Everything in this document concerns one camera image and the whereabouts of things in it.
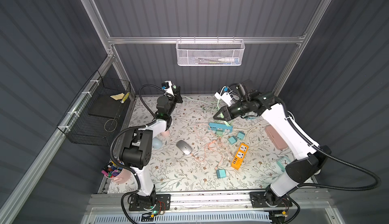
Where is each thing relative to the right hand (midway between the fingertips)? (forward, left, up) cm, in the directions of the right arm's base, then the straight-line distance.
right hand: (217, 117), depth 69 cm
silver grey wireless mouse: (-2, +17, -29) cm, 34 cm away
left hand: (+24, +18, -2) cm, 30 cm away
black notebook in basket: (+8, +57, -2) cm, 57 cm away
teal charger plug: (+8, -19, -29) cm, 36 cm away
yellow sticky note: (+15, +52, -2) cm, 55 cm away
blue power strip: (+13, -6, -28) cm, 31 cm away
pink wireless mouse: (+9, +31, -30) cm, 44 cm away
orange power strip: (-10, -13, -28) cm, 33 cm away
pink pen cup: (-20, +46, -24) cm, 55 cm away
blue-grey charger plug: (+4, -12, -29) cm, 32 cm away
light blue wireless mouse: (+1, +35, -30) cm, 46 cm away
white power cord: (+14, -26, -30) cm, 42 cm away
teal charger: (-16, -4, -29) cm, 33 cm away
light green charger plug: (+9, -5, -29) cm, 31 cm away
